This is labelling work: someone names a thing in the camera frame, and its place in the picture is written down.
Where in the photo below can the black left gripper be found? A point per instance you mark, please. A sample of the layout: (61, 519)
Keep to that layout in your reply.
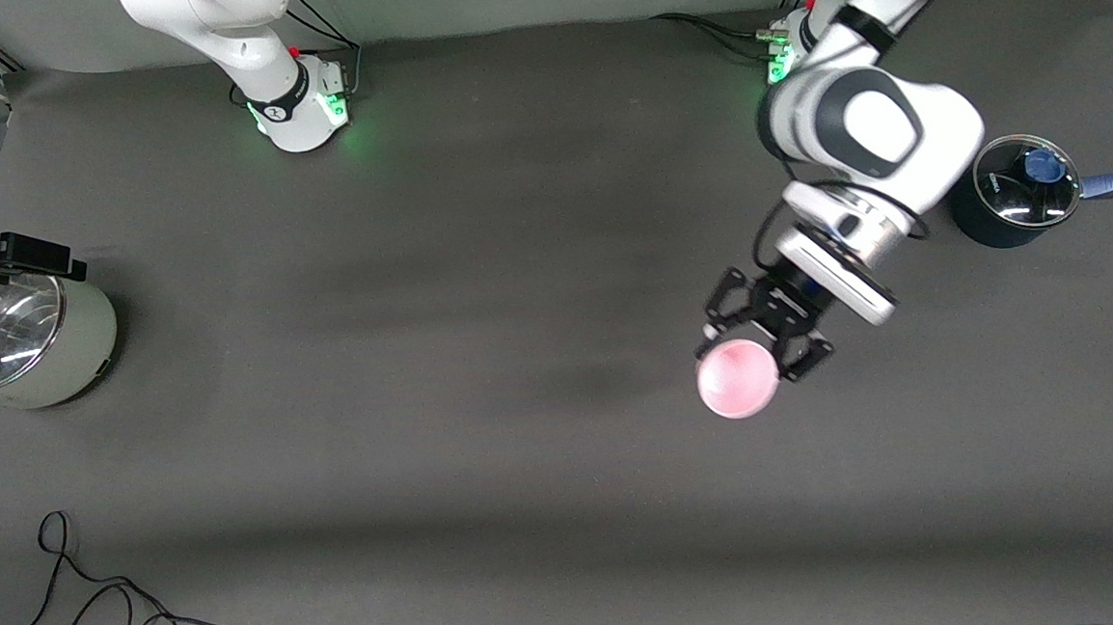
(780, 306)

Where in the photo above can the pink plastic cup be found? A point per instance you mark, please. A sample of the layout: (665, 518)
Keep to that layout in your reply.
(737, 384)

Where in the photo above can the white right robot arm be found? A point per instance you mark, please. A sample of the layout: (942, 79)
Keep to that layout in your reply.
(282, 97)

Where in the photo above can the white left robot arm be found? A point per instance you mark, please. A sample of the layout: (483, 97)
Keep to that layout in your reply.
(879, 128)

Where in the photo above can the glass lid with pale knob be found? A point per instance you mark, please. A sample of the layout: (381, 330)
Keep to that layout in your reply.
(16, 326)

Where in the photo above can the sage green electric pot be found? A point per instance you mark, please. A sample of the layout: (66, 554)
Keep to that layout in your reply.
(85, 341)

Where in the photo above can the dark grey table mat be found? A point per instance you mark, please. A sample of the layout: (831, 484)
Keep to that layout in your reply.
(565, 447)

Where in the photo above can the dark blue saucepan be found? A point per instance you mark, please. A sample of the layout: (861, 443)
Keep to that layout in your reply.
(996, 228)

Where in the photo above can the glass lid with blue knob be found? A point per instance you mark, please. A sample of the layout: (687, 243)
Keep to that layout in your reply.
(1019, 207)

